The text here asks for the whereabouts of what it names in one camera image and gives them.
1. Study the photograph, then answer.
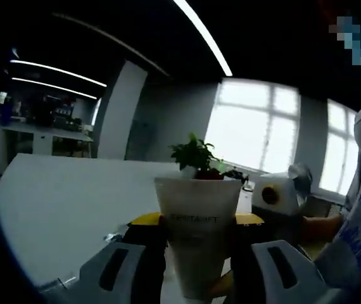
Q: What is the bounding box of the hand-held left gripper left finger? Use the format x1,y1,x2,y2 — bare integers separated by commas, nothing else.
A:
79,212,169,304

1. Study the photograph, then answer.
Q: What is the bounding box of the white skincare tube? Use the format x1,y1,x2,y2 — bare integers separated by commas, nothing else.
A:
154,176,243,301

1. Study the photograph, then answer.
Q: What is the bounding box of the green plant white pot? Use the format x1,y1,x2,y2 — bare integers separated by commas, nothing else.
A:
168,132,225,181

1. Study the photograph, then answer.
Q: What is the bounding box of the dark red plant pot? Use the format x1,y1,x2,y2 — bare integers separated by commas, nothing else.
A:
196,168,226,181

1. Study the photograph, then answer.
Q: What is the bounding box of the window with white frames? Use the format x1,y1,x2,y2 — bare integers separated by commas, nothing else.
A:
204,77,360,197

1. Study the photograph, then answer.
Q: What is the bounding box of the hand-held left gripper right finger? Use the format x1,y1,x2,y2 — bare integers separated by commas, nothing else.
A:
227,212,330,304

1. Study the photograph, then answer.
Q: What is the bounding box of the white office workbench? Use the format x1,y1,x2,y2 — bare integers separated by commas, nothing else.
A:
0,120,95,161

